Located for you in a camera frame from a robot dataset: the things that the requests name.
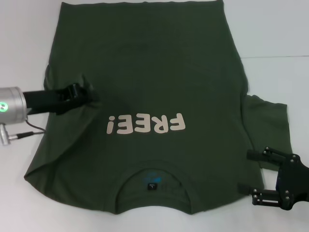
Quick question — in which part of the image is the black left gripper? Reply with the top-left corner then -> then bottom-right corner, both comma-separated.
23,83 -> 99,116

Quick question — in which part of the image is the dark green FREE print t-shirt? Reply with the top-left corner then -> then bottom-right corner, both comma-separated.
23,1 -> 290,216

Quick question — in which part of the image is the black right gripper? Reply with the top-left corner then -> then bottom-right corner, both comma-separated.
237,145 -> 309,210

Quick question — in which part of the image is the thin dark arm cable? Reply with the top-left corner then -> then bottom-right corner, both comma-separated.
9,115 -> 47,140

